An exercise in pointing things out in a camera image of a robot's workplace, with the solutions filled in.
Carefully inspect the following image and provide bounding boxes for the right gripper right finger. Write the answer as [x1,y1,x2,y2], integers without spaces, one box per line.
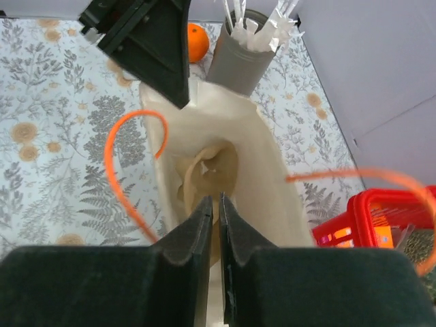
[219,196,435,326]

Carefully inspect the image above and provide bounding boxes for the red plastic shopping basket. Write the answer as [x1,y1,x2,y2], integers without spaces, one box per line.
[312,189,433,249]

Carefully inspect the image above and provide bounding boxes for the orange fruit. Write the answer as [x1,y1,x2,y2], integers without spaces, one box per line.
[187,23,210,63]

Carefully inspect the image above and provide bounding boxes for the white wrapped straws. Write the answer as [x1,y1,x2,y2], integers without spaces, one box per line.
[222,0,304,52]

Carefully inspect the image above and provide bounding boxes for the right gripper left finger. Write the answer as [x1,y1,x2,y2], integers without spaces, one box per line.
[1,197,213,326]

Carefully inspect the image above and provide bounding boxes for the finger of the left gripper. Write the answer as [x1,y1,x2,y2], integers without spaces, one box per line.
[78,0,190,108]

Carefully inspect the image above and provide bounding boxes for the grey straw holder cup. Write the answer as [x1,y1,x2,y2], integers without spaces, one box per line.
[206,19,276,97]

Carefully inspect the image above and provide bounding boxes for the green netted melon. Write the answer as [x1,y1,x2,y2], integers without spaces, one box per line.
[404,229,434,264]

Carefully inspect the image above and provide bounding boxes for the beige paper bag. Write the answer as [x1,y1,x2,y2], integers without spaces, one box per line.
[104,80,436,327]

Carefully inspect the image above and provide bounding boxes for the cardboard cup carrier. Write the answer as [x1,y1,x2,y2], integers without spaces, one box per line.
[175,141,238,266]

